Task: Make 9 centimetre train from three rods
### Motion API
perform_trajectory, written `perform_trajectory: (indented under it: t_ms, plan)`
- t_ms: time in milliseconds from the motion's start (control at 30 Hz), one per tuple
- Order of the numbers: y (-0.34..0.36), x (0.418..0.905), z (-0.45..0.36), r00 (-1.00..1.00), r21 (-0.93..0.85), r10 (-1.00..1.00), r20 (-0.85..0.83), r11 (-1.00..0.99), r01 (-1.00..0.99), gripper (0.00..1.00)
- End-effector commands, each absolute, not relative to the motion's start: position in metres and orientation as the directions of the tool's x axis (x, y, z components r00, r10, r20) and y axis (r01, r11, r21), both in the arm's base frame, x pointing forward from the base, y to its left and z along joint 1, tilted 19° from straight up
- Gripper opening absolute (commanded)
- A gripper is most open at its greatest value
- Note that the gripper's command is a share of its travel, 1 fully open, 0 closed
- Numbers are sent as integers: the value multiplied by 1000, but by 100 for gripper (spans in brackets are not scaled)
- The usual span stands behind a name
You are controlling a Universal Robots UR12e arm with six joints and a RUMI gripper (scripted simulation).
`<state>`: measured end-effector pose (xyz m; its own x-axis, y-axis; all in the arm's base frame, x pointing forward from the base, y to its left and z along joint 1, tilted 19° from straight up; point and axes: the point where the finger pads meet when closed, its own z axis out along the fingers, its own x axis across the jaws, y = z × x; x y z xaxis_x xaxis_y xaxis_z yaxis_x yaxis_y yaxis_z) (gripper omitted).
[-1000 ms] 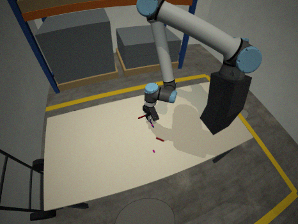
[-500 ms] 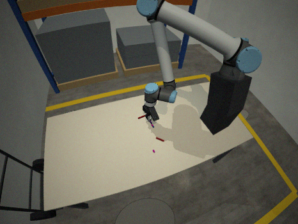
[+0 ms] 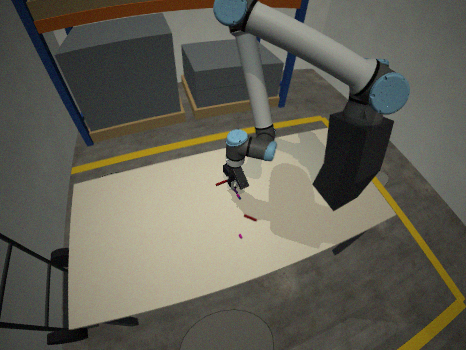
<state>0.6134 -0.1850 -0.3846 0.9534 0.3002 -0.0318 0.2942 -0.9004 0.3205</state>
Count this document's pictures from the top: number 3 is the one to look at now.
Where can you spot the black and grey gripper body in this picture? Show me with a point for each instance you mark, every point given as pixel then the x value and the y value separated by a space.
pixel 227 170

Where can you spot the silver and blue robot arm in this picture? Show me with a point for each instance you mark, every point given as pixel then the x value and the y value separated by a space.
pixel 386 92

